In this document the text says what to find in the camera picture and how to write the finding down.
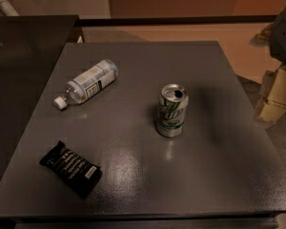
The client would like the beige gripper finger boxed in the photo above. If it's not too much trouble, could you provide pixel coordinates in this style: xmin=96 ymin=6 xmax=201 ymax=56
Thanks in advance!
xmin=255 ymin=64 xmax=286 ymax=123

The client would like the green white 7up can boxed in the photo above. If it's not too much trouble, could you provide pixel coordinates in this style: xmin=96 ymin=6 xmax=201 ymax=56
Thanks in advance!
xmin=156 ymin=84 xmax=189 ymax=137

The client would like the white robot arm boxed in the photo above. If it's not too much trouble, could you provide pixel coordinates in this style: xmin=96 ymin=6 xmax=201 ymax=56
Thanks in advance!
xmin=255 ymin=7 xmax=286 ymax=126

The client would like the clear blue-label plastic bottle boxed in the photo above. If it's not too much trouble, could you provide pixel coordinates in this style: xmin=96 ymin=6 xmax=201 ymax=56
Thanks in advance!
xmin=53 ymin=59 xmax=118 ymax=111

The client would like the black snack bar wrapper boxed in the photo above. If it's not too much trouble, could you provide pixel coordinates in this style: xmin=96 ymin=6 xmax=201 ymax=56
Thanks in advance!
xmin=39 ymin=141 xmax=102 ymax=199

